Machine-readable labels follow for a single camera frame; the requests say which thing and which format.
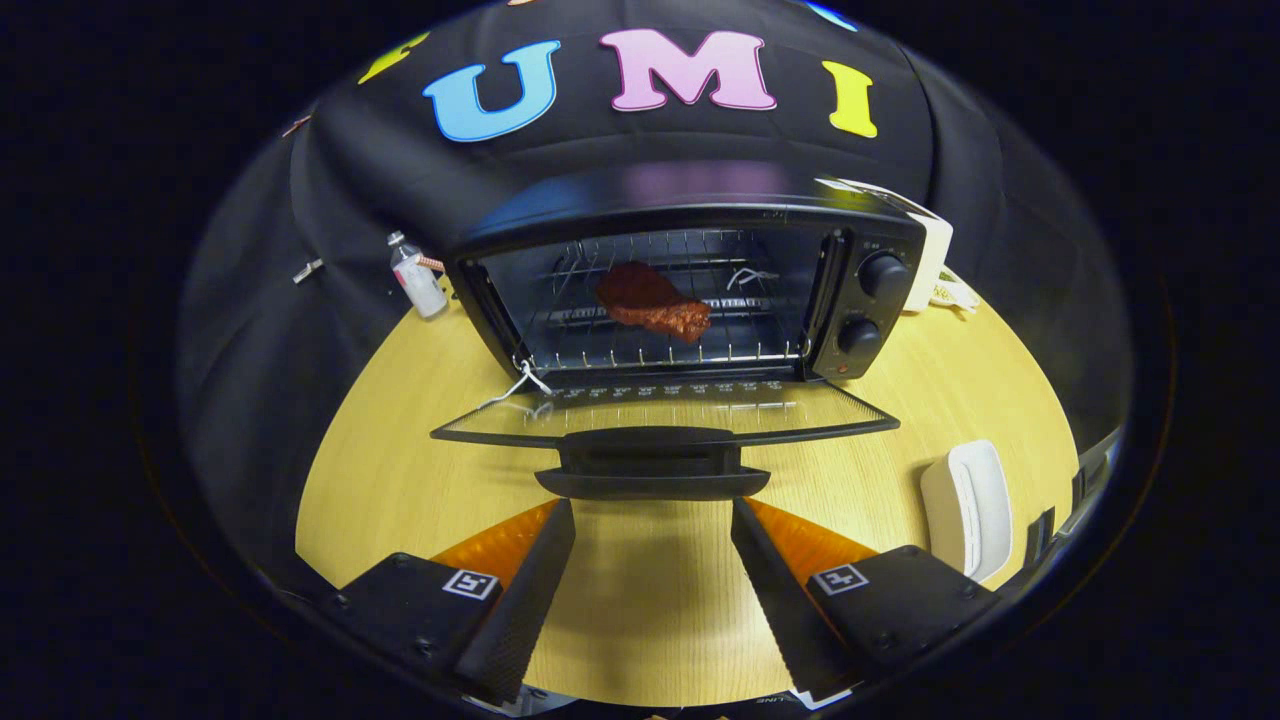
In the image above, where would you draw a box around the grey chair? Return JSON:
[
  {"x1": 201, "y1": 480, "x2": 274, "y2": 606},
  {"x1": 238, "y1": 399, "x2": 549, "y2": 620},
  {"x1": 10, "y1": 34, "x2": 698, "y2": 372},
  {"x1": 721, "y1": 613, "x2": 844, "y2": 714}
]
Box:
[{"x1": 1025, "y1": 430, "x2": 1121, "y2": 571}]

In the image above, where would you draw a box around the black backdrop cloth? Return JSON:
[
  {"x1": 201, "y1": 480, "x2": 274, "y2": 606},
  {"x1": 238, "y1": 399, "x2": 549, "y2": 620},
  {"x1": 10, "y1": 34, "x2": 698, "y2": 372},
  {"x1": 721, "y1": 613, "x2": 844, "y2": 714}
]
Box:
[{"x1": 180, "y1": 0, "x2": 1136, "y2": 601}]

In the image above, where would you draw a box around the black toaster oven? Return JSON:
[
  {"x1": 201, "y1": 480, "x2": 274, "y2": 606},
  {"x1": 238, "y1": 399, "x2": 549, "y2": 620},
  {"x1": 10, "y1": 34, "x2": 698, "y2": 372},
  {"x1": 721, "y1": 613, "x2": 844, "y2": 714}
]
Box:
[{"x1": 430, "y1": 165, "x2": 928, "y2": 501}]

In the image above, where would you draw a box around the white divided dish with beans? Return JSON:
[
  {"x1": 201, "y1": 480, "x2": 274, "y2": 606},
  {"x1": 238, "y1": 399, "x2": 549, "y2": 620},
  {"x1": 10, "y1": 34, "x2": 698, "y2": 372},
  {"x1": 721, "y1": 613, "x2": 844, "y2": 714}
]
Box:
[{"x1": 930, "y1": 270, "x2": 981, "y2": 316}]

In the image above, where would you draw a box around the white pop-up toaster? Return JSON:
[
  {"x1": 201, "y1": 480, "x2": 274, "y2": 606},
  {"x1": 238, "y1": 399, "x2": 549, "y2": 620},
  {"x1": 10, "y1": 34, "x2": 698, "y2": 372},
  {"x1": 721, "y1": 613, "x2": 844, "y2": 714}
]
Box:
[{"x1": 815, "y1": 177, "x2": 954, "y2": 313}]

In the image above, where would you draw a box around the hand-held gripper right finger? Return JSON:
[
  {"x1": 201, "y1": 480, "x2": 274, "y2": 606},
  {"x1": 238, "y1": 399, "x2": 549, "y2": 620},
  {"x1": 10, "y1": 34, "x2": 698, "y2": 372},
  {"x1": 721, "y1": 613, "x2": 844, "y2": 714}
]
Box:
[{"x1": 730, "y1": 497, "x2": 1001, "y2": 704}]

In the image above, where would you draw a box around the brown meat slice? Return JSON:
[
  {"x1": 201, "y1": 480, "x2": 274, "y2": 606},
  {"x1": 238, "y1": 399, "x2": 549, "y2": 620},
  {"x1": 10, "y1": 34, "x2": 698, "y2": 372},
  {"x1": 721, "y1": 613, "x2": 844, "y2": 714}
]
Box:
[{"x1": 595, "y1": 262, "x2": 713, "y2": 346}]

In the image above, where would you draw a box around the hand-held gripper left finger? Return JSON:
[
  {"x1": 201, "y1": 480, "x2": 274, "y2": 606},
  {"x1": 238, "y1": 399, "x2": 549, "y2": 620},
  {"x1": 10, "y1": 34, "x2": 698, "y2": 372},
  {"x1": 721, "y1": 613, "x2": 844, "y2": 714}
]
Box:
[{"x1": 330, "y1": 498, "x2": 578, "y2": 706}]

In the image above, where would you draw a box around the white ribbed dish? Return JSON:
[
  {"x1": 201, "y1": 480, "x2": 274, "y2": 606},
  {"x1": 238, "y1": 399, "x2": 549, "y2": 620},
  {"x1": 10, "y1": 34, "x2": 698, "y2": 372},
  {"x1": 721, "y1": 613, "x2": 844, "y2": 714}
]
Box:
[{"x1": 920, "y1": 440, "x2": 1014, "y2": 586}]

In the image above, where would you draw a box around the white string loop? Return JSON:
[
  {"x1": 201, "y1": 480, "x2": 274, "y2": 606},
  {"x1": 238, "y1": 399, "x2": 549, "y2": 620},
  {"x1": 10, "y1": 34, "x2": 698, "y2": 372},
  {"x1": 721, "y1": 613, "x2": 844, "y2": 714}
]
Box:
[{"x1": 478, "y1": 358, "x2": 553, "y2": 411}]

